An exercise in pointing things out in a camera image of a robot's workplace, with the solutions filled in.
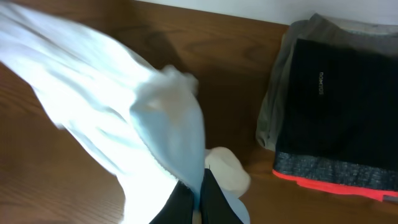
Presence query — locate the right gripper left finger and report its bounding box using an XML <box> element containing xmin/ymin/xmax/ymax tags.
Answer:
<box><xmin>150</xmin><ymin>181</ymin><xmax>194</xmax><ymax>224</ymax></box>

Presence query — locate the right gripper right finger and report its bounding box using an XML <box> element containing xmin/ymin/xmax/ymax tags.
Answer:
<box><xmin>200</xmin><ymin>169</ymin><xmax>243</xmax><ymax>224</ymax></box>

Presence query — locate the white t-shirt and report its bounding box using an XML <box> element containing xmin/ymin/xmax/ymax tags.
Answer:
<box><xmin>1</xmin><ymin>1</ymin><xmax>250</xmax><ymax>223</ymax></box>

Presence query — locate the folded grey garment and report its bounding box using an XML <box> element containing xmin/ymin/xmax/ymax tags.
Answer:
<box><xmin>256</xmin><ymin>14</ymin><xmax>397</xmax><ymax>151</ymax></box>

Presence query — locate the folded black shorts orange hem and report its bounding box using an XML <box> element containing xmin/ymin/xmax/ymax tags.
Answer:
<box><xmin>273</xmin><ymin>39</ymin><xmax>397</xmax><ymax>201</ymax></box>

